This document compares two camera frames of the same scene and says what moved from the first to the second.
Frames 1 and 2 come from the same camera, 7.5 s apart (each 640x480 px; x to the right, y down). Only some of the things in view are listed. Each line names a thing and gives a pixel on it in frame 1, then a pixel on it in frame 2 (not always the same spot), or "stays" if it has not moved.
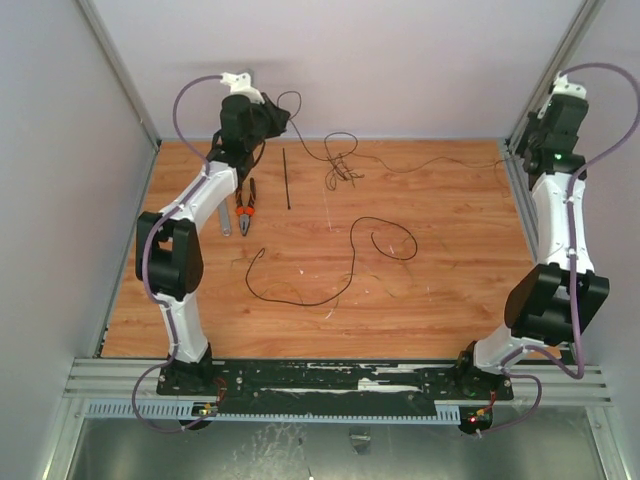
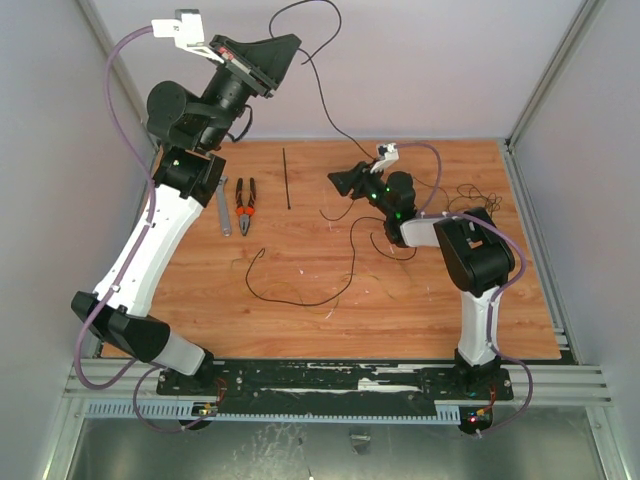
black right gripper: x=533 y=134 -> x=358 y=179
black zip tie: x=286 y=178 stays
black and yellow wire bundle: x=346 y=165 -> x=468 y=193
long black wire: x=352 y=265 stays
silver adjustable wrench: x=225 y=218 stays
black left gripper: x=278 y=116 -> x=262 y=65
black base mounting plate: x=344 y=381 stays
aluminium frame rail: x=555 y=383 stays
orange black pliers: x=245 y=212 stays
